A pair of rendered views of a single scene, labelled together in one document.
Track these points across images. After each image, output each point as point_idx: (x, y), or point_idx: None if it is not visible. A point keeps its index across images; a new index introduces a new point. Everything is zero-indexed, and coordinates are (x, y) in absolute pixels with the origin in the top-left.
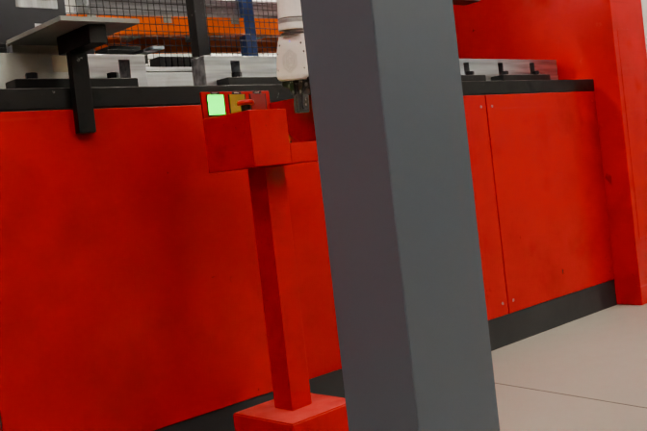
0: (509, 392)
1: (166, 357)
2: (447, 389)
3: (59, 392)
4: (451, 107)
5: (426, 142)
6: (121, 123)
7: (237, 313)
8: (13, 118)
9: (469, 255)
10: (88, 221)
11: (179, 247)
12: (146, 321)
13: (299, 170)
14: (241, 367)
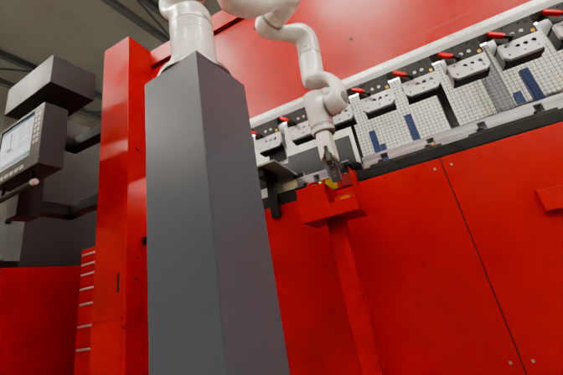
0: None
1: (332, 341)
2: None
3: None
4: (194, 169)
5: (173, 204)
6: (295, 208)
7: (383, 315)
8: None
9: (206, 302)
10: (281, 260)
11: (334, 271)
12: (317, 316)
13: (425, 211)
14: (392, 357)
